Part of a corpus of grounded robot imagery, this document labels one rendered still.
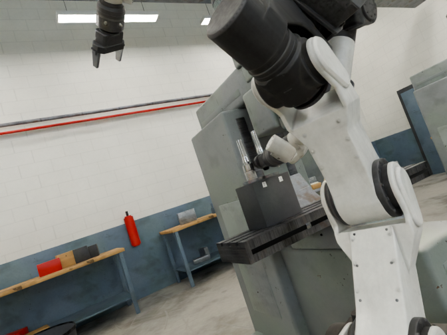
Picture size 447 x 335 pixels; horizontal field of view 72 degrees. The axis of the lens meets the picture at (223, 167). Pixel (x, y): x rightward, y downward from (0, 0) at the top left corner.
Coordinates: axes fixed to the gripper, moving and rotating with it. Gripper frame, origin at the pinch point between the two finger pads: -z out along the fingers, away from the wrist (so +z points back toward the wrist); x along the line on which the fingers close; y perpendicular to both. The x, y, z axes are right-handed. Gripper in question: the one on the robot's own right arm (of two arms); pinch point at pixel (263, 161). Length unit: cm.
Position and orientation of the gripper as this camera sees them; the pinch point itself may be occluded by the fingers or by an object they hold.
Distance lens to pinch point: 138.7
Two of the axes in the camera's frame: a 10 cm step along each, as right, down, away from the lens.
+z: 2.0, -1.7, -9.6
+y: 3.2, 9.4, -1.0
